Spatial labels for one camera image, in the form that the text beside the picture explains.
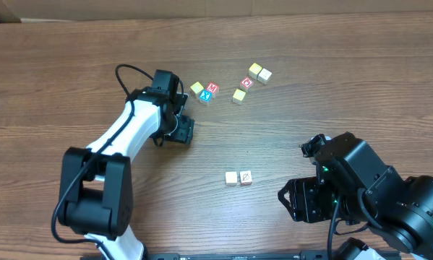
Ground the leaf picture wooden block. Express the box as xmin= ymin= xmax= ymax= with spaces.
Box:
xmin=239 ymin=170 xmax=252 ymax=185

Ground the yellow S wooden block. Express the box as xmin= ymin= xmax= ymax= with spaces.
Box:
xmin=225 ymin=171 xmax=238 ymax=186

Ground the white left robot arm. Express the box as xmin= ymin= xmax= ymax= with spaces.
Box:
xmin=51 ymin=87 xmax=194 ymax=259

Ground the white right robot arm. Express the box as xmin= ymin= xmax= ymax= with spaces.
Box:
xmin=278 ymin=132 xmax=433 ymax=259

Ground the blue X wooden block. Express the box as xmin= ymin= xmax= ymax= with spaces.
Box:
xmin=199 ymin=90 xmax=213 ymax=105

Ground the yellow block beside M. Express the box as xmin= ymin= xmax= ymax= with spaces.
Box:
xmin=190 ymin=82 xmax=205 ymax=98

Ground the red M wooden block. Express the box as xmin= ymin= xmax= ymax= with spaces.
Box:
xmin=206 ymin=82 xmax=220 ymax=98

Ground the red top wooden block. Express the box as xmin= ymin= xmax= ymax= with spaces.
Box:
xmin=240 ymin=77 xmax=254 ymax=92

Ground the yellow top wooden block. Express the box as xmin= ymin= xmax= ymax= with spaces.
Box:
xmin=248 ymin=63 xmax=262 ymax=79

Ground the plain cream wooden block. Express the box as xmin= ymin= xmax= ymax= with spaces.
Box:
xmin=257 ymin=68 xmax=273 ymax=85

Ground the cardboard backdrop panel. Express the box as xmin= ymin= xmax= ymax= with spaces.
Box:
xmin=0 ymin=0 xmax=433 ymax=22

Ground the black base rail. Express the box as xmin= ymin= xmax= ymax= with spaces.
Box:
xmin=80 ymin=248 xmax=401 ymax=260

